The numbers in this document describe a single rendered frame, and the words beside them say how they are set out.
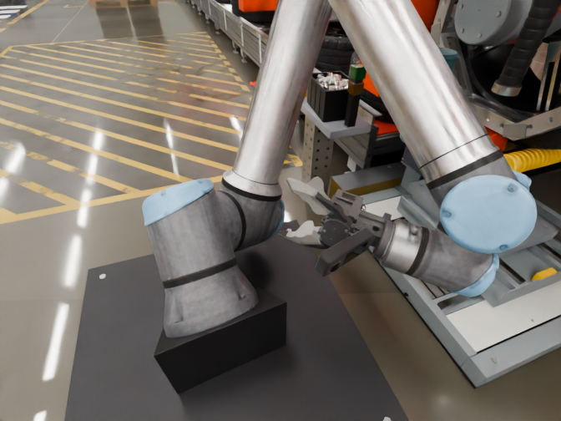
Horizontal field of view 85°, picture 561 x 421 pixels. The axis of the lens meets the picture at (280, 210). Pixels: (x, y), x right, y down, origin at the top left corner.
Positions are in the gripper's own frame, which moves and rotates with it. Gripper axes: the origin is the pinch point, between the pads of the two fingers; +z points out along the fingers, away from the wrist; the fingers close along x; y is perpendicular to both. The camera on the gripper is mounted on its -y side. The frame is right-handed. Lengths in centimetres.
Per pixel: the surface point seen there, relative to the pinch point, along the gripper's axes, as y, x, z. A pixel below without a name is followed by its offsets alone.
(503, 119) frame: 50, 7, -41
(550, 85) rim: 57, 14, -48
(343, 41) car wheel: 166, -21, 25
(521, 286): 35, -34, -69
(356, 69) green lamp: 63, 4, 0
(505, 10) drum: 42, 29, -26
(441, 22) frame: 73, 19, -18
